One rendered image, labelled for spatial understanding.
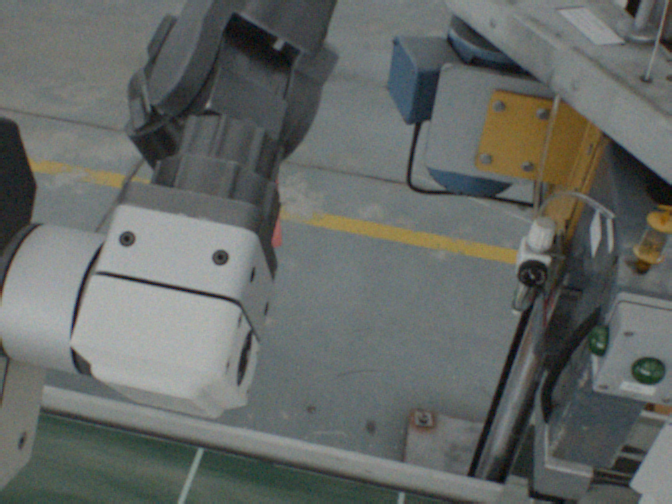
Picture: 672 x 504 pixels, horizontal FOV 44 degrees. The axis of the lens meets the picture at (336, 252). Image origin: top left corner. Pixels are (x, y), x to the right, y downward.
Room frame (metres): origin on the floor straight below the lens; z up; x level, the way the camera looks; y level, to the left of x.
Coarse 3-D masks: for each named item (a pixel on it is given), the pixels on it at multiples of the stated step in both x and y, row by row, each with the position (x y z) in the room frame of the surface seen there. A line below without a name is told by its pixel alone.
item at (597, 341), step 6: (594, 330) 0.54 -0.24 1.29; (600, 330) 0.54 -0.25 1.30; (606, 330) 0.53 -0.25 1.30; (588, 336) 0.54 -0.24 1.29; (594, 336) 0.53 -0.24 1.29; (600, 336) 0.53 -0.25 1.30; (606, 336) 0.53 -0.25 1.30; (588, 342) 0.53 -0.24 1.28; (594, 342) 0.53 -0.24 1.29; (600, 342) 0.52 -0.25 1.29; (606, 342) 0.52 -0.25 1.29; (588, 348) 0.53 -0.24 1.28; (594, 348) 0.52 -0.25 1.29; (600, 348) 0.52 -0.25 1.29; (606, 348) 0.52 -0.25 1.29; (594, 354) 0.52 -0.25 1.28; (600, 354) 0.52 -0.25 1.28
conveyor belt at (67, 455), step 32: (32, 448) 0.94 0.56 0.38; (64, 448) 0.95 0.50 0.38; (96, 448) 0.96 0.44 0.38; (128, 448) 0.96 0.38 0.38; (160, 448) 0.97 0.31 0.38; (192, 448) 0.98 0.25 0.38; (32, 480) 0.87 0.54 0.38; (64, 480) 0.87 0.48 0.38; (96, 480) 0.88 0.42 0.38; (128, 480) 0.89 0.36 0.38; (160, 480) 0.90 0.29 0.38; (192, 480) 0.91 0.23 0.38; (224, 480) 0.92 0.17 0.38; (256, 480) 0.92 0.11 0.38; (288, 480) 0.93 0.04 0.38; (320, 480) 0.94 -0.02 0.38
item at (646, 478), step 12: (660, 432) 0.71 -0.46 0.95; (660, 444) 0.70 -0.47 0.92; (648, 456) 0.71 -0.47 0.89; (660, 456) 0.70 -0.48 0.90; (648, 468) 0.70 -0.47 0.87; (660, 468) 0.70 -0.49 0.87; (636, 480) 0.70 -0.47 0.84; (648, 480) 0.70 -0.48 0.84; (660, 480) 0.70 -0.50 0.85; (648, 492) 0.70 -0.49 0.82; (660, 492) 0.70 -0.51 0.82
